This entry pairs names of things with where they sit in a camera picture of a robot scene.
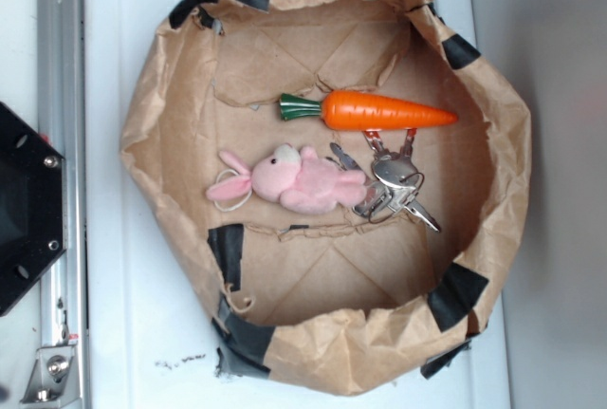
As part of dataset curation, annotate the pink plush bunny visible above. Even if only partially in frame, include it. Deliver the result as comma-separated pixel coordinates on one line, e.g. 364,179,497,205
206,143,367,215

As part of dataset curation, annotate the orange plastic toy carrot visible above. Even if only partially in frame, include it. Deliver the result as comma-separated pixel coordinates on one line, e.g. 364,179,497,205
279,90,458,131

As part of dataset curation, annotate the silver key bunch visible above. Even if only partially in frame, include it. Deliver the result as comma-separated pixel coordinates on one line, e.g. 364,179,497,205
330,128,441,232

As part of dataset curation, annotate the brown paper bag bin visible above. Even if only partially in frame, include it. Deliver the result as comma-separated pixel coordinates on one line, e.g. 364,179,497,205
120,0,531,395

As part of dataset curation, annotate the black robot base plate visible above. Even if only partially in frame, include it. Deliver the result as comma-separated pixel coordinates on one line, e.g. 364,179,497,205
1,104,65,316

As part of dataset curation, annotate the aluminium extrusion rail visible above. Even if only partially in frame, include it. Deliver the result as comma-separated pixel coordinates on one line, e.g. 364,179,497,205
37,0,91,408

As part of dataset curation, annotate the metal corner bracket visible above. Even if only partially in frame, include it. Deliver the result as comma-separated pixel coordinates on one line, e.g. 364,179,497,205
19,345,80,408

